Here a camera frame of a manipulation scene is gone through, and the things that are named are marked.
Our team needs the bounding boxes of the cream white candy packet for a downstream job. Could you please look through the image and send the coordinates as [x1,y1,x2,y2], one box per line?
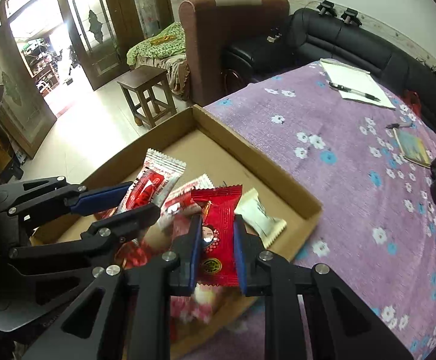
[234,189,287,248]

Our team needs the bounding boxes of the white red snack packet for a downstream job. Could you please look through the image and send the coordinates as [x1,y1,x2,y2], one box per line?
[115,149,186,214]

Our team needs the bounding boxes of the red candy packet with face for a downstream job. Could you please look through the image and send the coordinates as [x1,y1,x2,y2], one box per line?
[191,185,242,287]

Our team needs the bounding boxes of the large dark red snack bag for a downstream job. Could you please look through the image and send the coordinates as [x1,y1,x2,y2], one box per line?
[115,239,154,270]

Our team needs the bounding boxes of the pink snack bag far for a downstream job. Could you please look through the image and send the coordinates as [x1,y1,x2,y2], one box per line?
[170,283,224,323]

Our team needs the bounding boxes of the white red striped packet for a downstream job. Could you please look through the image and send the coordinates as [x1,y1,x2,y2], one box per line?
[156,173,214,231]

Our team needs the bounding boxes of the cardboard box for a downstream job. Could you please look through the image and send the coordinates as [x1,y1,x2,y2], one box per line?
[31,106,322,359]

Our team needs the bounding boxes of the wooden stool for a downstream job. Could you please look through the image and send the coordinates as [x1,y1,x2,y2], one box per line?
[117,65,177,128]

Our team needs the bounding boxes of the purple floral tablecloth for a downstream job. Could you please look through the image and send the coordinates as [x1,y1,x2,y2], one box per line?
[208,62,436,359]

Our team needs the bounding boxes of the green blanket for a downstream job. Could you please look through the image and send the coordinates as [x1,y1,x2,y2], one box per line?
[126,22,190,98]

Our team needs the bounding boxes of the wooden glass door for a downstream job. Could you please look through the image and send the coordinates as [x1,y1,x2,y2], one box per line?
[58,0,141,89]

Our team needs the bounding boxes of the green booklet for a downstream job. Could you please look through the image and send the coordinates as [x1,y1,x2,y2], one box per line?
[393,128,431,168]

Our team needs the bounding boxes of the black pen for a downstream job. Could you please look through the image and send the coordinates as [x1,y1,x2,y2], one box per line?
[329,82,381,102]

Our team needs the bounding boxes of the white notepad papers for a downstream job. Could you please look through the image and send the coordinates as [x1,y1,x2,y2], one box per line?
[320,58,396,110]

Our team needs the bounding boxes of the brown armchair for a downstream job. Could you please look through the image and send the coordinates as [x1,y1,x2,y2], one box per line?
[178,0,290,107]

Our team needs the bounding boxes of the black leather sofa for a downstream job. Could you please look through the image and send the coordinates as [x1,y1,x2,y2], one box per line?
[221,8,436,132]

